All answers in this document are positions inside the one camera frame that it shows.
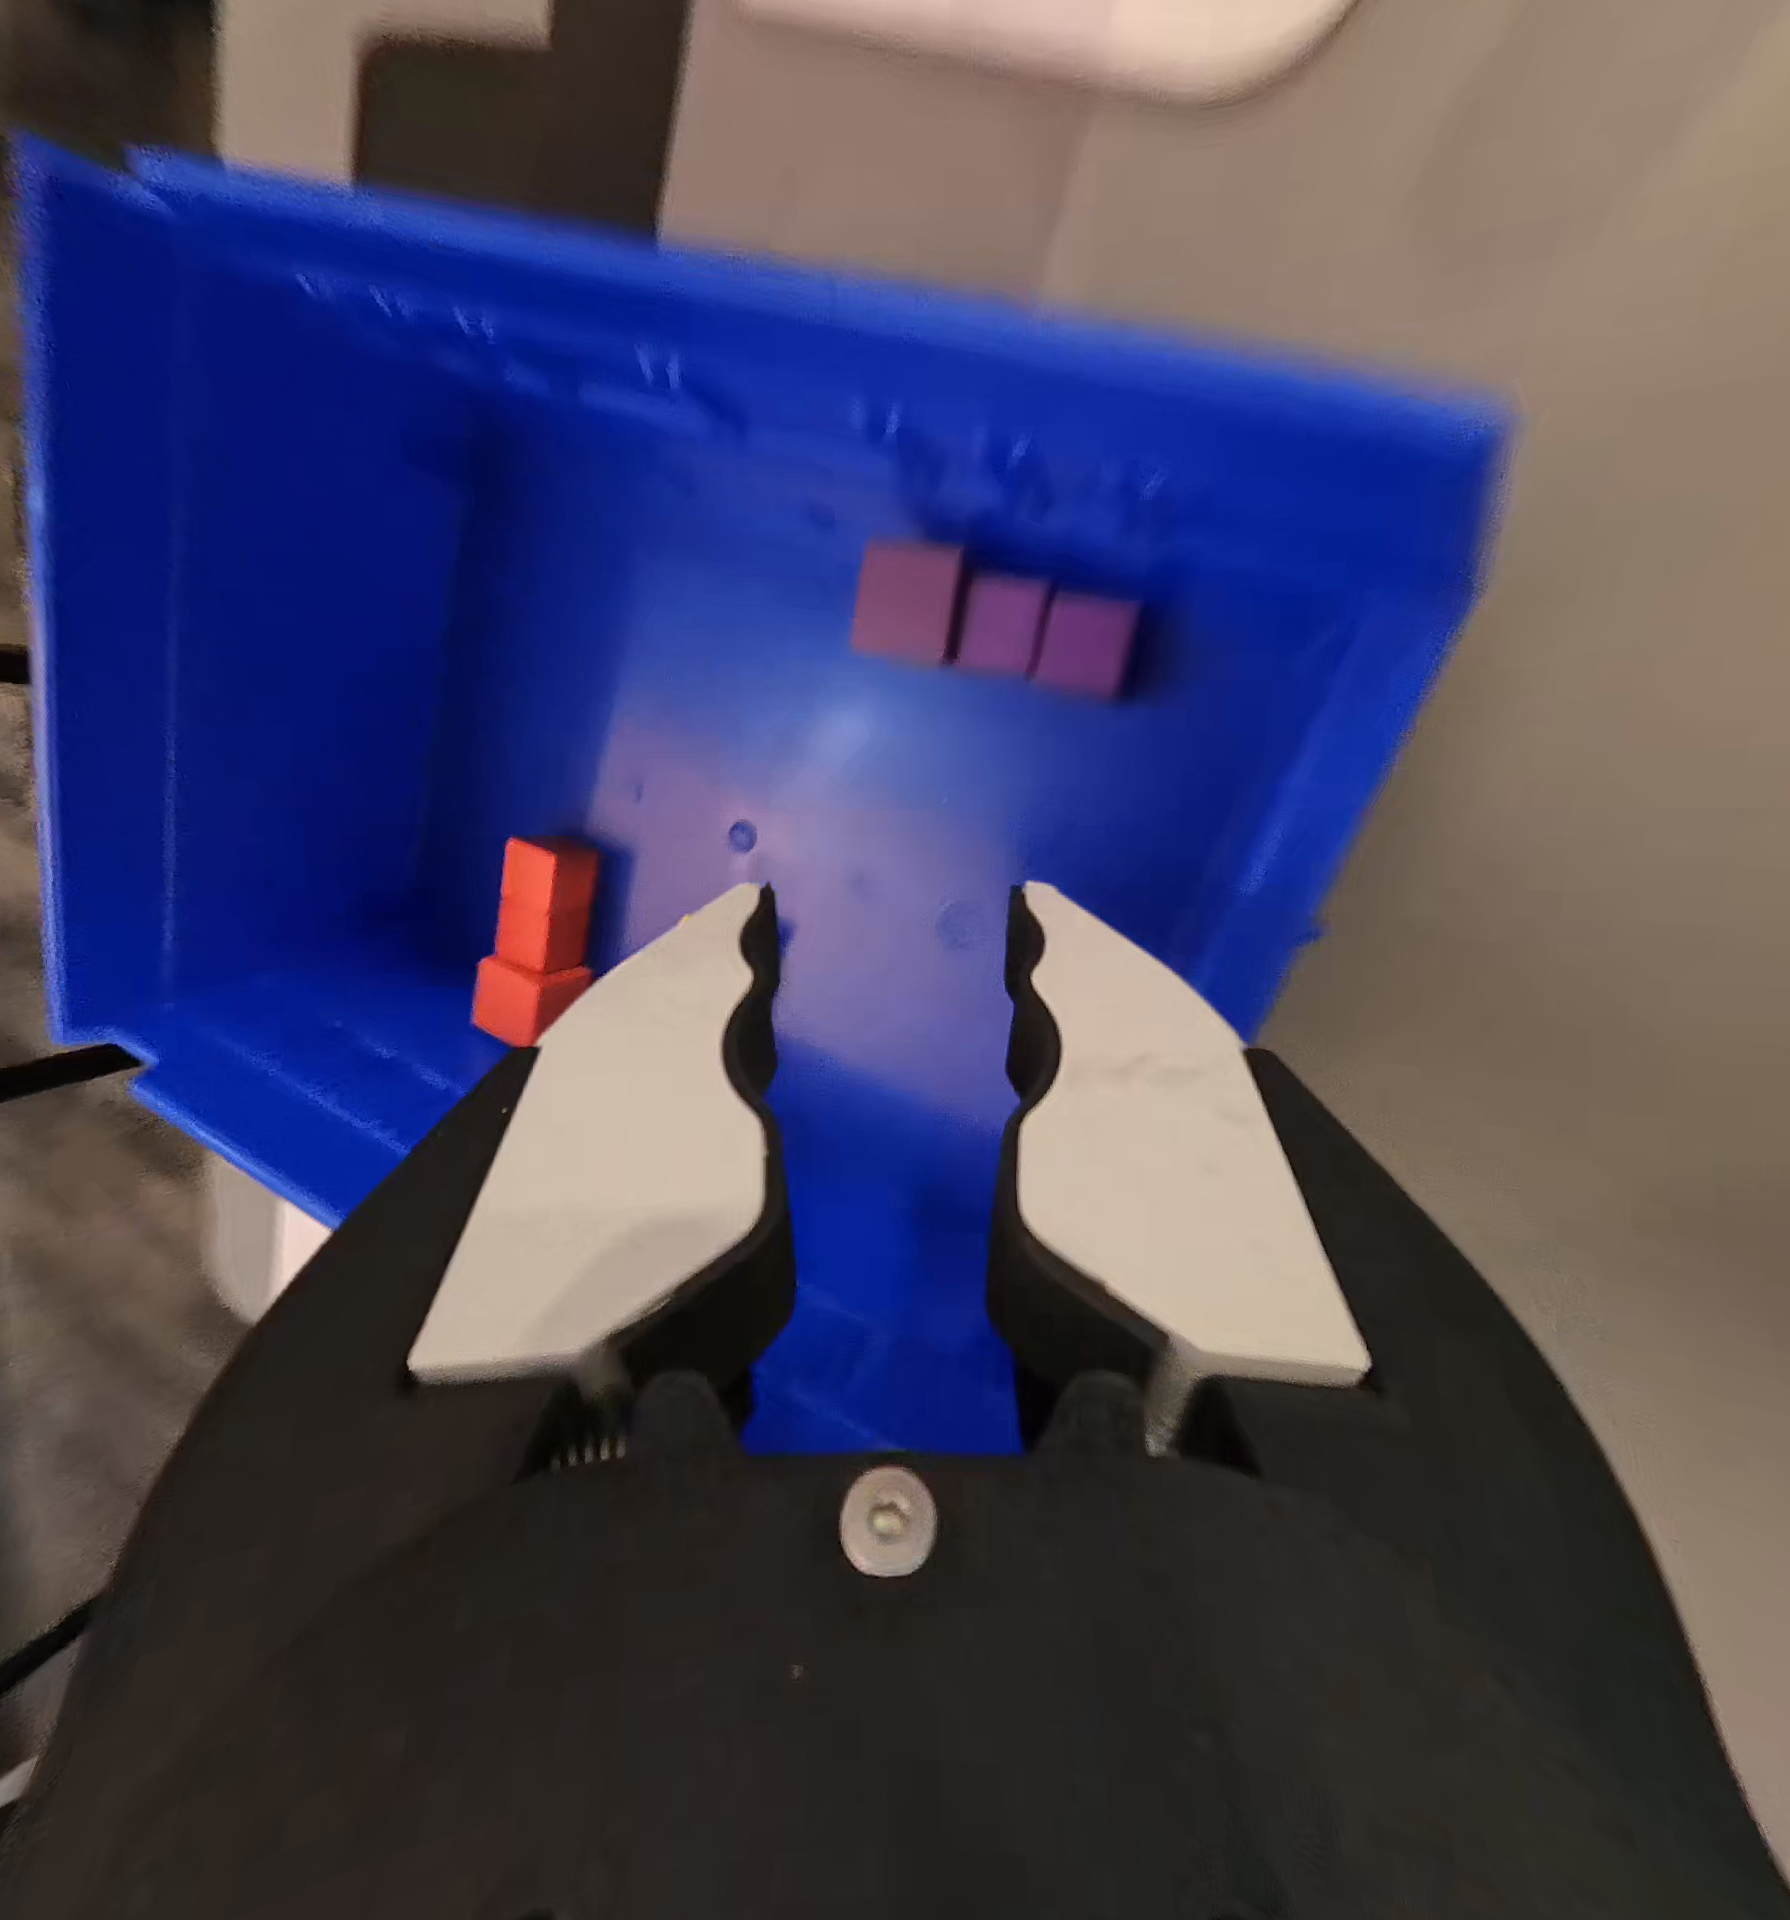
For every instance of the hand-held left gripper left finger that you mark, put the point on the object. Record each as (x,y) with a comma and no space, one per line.
(611,1183)

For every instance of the red wooden cube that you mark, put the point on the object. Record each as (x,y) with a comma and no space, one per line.
(511,1002)
(542,932)
(547,873)

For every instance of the blue plastic bin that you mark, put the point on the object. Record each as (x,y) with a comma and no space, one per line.
(387,675)

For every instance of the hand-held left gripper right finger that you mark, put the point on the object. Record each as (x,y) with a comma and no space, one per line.
(1180,1183)

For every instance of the purple wooden cube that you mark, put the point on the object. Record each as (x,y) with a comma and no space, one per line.
(1088,646)
(1002,628)
(907,601)

